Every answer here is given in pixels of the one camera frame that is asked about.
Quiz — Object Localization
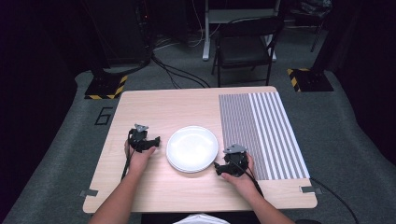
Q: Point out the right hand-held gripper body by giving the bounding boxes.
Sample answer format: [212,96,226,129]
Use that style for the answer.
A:
[222,144,250,178]

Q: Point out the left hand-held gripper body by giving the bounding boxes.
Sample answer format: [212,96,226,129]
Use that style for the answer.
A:
[128,123,152,154]

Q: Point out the person's left hand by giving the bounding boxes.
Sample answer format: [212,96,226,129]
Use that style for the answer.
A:
[123,139,157,175]

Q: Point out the person's right hand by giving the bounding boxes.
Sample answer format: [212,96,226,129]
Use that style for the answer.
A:
[220,153,260,200]

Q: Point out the grey striped placemat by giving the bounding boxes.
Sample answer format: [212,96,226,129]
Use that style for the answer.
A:
[218,91,311,182]

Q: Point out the person's white shirt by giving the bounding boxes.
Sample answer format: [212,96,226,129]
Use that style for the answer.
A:
[172,213,232,224]

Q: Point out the black stand base hazard stripes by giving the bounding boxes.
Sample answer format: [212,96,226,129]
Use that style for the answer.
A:
[83,72,129,101]
[286,67,334,93]

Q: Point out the grey tape strip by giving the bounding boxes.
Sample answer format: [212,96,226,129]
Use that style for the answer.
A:
[78,189,100,198]
[299,185,324,196]

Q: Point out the dark equipment cabinet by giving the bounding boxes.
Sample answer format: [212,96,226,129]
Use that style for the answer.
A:
[83,0,154,69]

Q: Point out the black folding chair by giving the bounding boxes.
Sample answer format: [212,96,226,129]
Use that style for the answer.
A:
[210,16,285,88]

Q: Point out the dark chair with clutter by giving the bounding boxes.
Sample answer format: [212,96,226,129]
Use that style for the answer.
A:
[289,0,333,53]

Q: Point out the right hand-held gripper cable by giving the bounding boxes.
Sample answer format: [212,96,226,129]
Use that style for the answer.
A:
[229,158,265,198]

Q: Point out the hand-held gripper cable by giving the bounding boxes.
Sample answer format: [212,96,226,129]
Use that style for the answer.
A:
[120,130,135,182]
[229,158,265,198]

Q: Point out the left hand-held gripper cable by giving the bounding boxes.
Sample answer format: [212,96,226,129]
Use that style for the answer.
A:
[120,130,135,182]

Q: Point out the bundle of black floor cables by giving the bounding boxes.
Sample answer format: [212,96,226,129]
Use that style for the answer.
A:
[150,50,212,91]

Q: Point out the black floor cable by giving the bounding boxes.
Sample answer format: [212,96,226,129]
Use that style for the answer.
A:
[309,176,361,224]

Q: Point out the white desk frame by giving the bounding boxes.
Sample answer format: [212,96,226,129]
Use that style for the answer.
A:
[202,0,282,63]

